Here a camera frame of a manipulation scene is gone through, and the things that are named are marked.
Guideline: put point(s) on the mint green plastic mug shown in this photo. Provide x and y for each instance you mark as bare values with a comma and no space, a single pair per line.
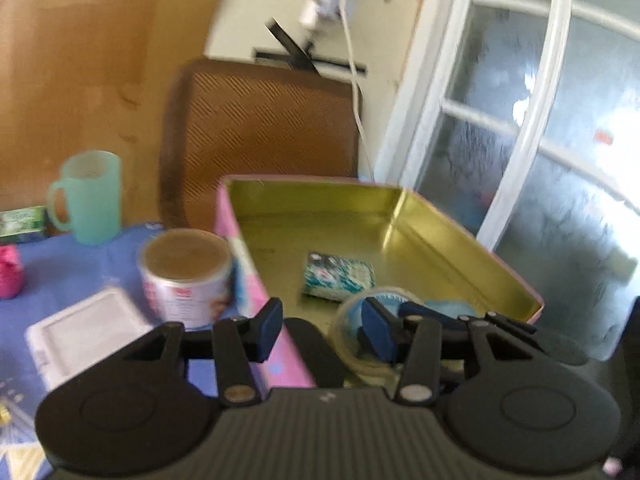
95,195

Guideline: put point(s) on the wood pattern wall sheet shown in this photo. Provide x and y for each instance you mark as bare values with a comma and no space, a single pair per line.
85,60

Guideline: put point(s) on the light blue pouch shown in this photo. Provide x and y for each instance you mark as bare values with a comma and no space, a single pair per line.
445,307

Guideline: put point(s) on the white milk powder can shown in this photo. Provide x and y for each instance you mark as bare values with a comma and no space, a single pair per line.
185,270

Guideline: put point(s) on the pink biscuit tin box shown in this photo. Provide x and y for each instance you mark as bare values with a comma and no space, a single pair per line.
320,227

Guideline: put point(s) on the blue tablecloth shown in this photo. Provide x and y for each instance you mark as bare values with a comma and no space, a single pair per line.
100,270

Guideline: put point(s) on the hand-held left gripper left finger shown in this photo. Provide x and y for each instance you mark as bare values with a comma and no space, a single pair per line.
267,329

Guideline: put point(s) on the pink fluffy cloth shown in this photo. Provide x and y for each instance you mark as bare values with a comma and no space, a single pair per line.
9,272

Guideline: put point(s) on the green toothpaste box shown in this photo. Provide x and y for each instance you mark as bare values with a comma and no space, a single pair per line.
22,222

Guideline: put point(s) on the white framed frosted glass door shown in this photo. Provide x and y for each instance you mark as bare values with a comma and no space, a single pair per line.
525,135

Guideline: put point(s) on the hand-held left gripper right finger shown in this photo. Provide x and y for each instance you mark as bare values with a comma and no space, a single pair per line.
377,331

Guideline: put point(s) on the green patterned tissue packet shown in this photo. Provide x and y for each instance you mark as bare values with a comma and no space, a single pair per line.
335,275

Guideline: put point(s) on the black tape cross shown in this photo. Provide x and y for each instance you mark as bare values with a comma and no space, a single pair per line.
300,57

